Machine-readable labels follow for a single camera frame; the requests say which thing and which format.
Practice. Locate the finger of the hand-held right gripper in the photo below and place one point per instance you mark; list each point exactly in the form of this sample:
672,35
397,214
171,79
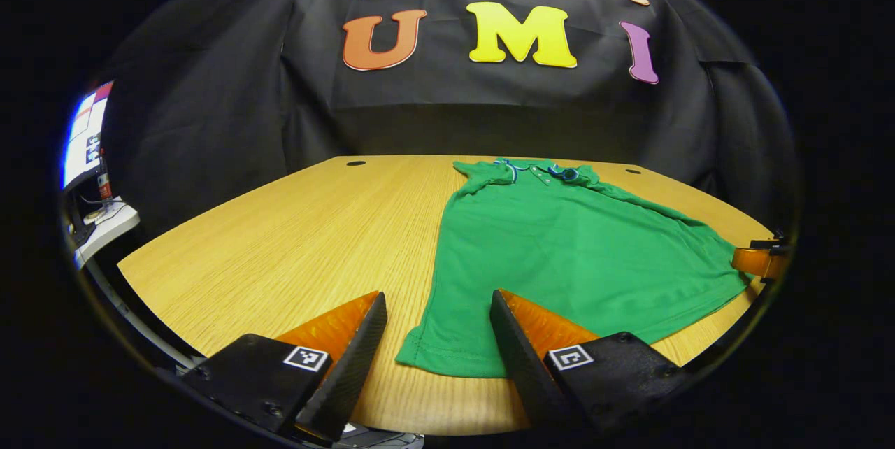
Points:
759,264

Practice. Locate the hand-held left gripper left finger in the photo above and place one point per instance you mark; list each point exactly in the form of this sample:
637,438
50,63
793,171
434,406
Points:
346,372

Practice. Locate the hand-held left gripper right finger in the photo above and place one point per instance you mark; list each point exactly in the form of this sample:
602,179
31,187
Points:
524,372

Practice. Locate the green T-shirt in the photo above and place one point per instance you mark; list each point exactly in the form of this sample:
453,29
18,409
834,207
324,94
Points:
580,260

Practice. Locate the black backdrop cloth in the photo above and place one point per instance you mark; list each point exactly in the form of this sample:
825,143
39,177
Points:
454,120

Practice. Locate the small red bottle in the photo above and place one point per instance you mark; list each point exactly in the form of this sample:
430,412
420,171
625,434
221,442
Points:
105,187

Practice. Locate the computer monitor screen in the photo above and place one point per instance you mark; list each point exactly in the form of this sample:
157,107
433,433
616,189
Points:
80,141

